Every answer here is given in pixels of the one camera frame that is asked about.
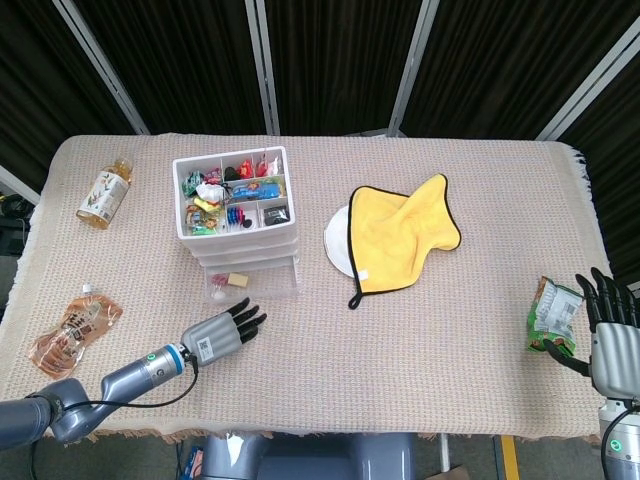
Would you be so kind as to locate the left black grey robot hand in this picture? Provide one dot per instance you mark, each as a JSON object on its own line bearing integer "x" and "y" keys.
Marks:
{"x": 215, "y": 337}

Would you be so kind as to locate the right black grey robot hand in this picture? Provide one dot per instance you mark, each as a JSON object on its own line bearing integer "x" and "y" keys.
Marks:
{"x": 617, "y": 355}

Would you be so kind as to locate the yellow eraser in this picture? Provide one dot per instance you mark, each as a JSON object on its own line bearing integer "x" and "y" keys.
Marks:
{"x": 239, "y": 281}

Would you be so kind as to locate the clear plastic drawer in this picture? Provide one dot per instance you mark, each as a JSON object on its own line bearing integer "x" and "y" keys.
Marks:
{"x": 245, "y": 249}
{"x": 250, "y": 259}
{"x": 272, "y": 287}

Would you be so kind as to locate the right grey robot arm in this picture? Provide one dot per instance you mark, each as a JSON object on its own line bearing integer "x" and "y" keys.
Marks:
{"x": 625, "y": 445}

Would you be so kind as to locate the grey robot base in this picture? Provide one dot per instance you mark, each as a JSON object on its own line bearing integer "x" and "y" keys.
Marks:
{"x": 310, "y": 457}

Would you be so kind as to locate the pink candy wrapper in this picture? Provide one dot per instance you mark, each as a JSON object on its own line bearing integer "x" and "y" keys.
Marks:
{"x": 218, "y": 280}

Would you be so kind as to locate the green snack bag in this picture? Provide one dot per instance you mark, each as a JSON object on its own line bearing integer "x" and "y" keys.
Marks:
{"x": 552, "y": 315}

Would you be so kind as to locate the colourful candy pile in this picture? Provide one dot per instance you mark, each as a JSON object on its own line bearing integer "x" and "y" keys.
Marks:
{"x": 202, "y": 222}

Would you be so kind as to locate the small black round piece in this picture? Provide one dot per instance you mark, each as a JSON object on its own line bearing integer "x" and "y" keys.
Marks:
{"x": 246, "y": 224}

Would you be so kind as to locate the blue red coloured discs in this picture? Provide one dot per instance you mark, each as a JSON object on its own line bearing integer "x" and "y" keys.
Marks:
{"x": 234, "y": 217}

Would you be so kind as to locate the blue packet on floor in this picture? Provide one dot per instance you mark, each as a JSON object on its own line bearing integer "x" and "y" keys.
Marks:
{"x": 194, "y": 462}

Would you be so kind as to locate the yellow candy packet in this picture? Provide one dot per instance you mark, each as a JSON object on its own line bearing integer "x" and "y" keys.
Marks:
{"x": 206, "y": 205}

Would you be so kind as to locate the orange spout pouch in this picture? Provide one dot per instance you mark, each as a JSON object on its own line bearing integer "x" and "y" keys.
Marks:
{"x": 75, "y": 335}

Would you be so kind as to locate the white crumpled wrapper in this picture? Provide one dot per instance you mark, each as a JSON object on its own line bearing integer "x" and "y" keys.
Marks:
{"x": 209, "y": 191}

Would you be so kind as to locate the blue toy car package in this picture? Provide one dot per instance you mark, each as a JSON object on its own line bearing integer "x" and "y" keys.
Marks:
{"x": 255, "y": 190}

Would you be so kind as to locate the white plate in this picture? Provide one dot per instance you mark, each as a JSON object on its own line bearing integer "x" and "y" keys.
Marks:
{"x": 337, "y": 240}

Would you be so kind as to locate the green candy packet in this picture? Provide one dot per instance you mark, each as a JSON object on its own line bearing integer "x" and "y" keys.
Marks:
{"x": 191, "y": 181}

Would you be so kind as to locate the beige woven tablecloth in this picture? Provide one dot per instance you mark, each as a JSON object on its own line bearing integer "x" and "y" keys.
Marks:
{"x": 375, "y": 360}

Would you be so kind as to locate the red candy wrapper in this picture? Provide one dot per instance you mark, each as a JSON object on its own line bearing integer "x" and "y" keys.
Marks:
{"x": 212, "y": 175}

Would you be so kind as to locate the black small lump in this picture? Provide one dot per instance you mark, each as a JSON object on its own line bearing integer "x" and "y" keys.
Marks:
{"x": 231, "y": 174}

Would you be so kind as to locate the red small toy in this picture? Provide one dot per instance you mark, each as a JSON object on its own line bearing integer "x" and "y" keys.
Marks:
{"x": 246, "y": 170}

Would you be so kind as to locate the red white clip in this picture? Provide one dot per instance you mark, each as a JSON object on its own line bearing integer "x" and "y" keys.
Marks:
{"x": 267, "y": 166}

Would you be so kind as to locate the black curtain panel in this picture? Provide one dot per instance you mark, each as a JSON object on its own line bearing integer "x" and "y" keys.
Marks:
{"x": 500, "y": 60}
{"x": 620, "y": 175}
{"x": 175, "y": 60}
{"x": 340, "y": 60}
{"x": 35, "y": 75}

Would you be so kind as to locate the tea bottle white label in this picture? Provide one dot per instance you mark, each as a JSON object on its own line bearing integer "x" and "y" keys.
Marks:
{"x": 102, "y": 195}

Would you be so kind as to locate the white table leg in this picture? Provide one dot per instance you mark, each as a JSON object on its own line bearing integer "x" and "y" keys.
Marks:
{"x": 445, "y": 452}

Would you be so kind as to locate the brown cardboard piece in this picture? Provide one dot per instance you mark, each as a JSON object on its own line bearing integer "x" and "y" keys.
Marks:
{"x": 456, "y": 473}

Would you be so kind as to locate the yellow cloth black trim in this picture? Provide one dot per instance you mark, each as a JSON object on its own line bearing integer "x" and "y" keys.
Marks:
{"x": 395, "y": 235}

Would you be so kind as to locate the white drawer organizer box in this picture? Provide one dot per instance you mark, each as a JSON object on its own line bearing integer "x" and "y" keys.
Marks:
{"x": 235, "y": 239}

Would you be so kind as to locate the grey aluminium frame post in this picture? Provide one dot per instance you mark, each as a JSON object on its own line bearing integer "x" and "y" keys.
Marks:
{"x": 262, "y": 65}
{"x": 17, "y": 182}
{"x": 100, "y": 65}
{"x": 585, "y": 90}
{"x": 412, "y": 65}

